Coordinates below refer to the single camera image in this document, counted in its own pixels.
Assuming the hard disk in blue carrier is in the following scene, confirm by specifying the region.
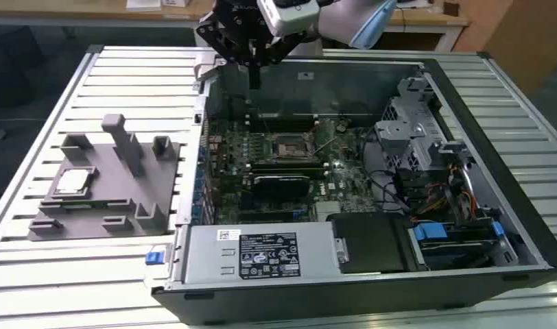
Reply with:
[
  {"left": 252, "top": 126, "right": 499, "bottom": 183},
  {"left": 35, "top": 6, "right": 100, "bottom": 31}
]
[{"left": 408, "top": 221, "right": 506, "bottom": 271}]

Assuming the silver CPU chip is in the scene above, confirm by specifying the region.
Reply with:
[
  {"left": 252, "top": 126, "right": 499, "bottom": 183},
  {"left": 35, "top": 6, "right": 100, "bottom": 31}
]
[{"left": 53, "top": 167, "right": 95, "bottom": 196}]

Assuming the CPU socket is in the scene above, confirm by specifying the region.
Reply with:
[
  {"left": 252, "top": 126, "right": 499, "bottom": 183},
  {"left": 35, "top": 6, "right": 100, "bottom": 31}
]
[{"left": 270, "top": 132, "right": 316, "bottom": 163}]

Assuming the black RAM slot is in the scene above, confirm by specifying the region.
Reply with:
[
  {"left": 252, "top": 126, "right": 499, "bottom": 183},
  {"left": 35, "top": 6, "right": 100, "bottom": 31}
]
[
  {"left": 244, "top": 127, "right": 319, "bottom": 134},
  {"left": 248, "top": 169, "right": 328, "bottom": 174},
  {"left": 244, "top": 119, "right": 319, "bottom": 124},
  {"left": 248, "top": 173, "right": 328, "bottom": 178},
  {"left": 244, "top": 123, "right": 319, "bottom": 129},
  {"left": 244, "top": 114, "right": 319, "bottom": 120},
  {"left": 248, "top": 160, "right": 328, "bottom": 166},
  {"left": 248, "top": 164, "right": 328, "bottom": 170}
]

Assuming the grey parts rack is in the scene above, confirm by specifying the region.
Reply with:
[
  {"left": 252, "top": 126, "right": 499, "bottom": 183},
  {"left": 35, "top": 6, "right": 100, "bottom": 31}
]
[{"left": 25, "top": 112, "right": 191, "bottom": 243}]

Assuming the wooden desk white frame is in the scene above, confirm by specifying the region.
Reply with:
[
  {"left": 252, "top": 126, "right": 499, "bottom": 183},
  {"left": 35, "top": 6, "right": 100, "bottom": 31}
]
[
  {"left": 194, "top": 0, "right": 471, "bottom": 52},
  {"left": 0, "top": 0, "right": 202, "bottom": 47}
]

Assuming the yellow orange wire bundle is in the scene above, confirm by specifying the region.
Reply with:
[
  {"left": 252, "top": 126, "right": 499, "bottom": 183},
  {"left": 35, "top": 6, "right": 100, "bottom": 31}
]
[{"left": 412, "top": 183, "right": 479, "bottom": 222}]

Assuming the silver power supply unit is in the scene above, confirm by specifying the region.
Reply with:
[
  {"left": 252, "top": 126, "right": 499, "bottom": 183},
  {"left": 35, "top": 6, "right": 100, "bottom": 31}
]
[{"left": 166, "top": 221, "right": 348, "bottom": 291}]

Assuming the green motherboard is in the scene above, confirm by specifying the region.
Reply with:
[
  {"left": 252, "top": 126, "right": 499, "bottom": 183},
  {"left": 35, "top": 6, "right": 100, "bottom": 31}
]
[{"left": 200, "top": 116, "right": 392, "bottom": 223}]

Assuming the metal drive cage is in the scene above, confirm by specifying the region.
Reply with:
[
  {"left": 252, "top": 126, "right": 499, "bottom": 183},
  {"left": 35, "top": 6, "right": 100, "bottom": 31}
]
[{"left": 372, "top": 77, "right": 474, "bottom": 174}]

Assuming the grey case latch handle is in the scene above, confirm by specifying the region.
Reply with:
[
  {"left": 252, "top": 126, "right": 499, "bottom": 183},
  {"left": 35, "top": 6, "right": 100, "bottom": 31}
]
[{"left": 194, "top": 56, "right": 215, "bottom": 84}]

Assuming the dark office chair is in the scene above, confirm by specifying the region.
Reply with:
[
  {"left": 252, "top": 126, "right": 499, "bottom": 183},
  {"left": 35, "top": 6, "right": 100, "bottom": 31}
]
[{"left": 0, "top": 25, "right": 45, "bottom": 109}]

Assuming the black PC case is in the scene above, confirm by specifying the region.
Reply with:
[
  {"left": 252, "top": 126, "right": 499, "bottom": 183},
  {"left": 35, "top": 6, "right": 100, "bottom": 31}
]
[{"left": 150, "top": 51, "right": 557, "bottom": 326}]

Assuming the black plastic shroud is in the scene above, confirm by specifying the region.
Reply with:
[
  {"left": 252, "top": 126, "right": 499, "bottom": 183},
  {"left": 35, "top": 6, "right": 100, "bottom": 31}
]
[{"left": 328, "top": 212, "right": 426, "bottom": 275}]

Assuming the green RAM stick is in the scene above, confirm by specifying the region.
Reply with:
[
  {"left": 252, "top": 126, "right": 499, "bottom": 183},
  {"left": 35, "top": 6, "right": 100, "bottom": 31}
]
[{"left": 60, "top": 201, "right": 136, "bottom": 208}]

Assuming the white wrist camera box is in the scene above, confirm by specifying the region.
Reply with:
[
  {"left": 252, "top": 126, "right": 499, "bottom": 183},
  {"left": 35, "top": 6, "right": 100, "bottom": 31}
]
[{"left": 256, "top": 0, "right": 324, "bottom": 38}]

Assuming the metal locking lever wire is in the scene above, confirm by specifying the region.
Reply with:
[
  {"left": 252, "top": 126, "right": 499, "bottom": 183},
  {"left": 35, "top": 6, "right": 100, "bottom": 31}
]
[{"left": 314, "top": 130, "right": 334, "bottom": 155}]

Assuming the black expansion slot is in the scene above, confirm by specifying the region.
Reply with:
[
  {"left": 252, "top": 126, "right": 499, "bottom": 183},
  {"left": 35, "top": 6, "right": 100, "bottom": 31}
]
[{"left": 239, "top": 211, "right": 319, "bottom": 222}]

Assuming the small black graphics card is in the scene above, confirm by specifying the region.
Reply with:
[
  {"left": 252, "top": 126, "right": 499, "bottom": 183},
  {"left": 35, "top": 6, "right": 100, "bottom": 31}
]
[{"left": 252, "top": 174, "right": 311, "bottom": 199}]

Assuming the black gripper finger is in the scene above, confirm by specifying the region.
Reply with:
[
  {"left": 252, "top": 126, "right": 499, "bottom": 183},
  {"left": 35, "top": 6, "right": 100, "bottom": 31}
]
[
  {"left": 255, "top": 29, "right": 307, "bottom": 90},
  {"left": 195, "top": 13, "right": 256, "bottom": 90}
]

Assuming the light wooden cabinet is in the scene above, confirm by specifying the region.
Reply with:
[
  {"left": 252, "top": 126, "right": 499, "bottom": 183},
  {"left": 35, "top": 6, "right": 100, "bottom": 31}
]
[{"left": 451, "top": 0, "right": 557, "bottom": 93}]

